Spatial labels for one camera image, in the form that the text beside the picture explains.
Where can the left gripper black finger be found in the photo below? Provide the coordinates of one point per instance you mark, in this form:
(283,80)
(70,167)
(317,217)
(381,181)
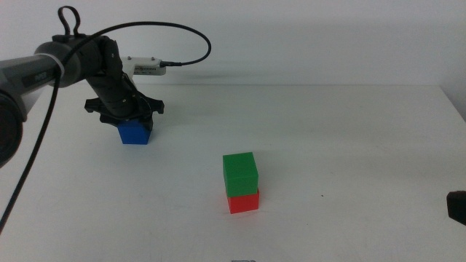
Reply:
(148,124)
(110,122)

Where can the blue cube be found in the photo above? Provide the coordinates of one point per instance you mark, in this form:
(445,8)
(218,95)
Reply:
(134,135)

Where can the green cube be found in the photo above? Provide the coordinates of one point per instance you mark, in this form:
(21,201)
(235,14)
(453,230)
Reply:
(240,174)

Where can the red cube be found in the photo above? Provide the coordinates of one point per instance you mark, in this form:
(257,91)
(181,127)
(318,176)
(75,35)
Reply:
(244,204)

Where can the left black grey Piper arm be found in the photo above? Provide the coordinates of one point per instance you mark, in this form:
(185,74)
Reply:
(29,72)

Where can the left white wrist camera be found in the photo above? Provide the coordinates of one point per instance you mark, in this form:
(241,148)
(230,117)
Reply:
(145,67)

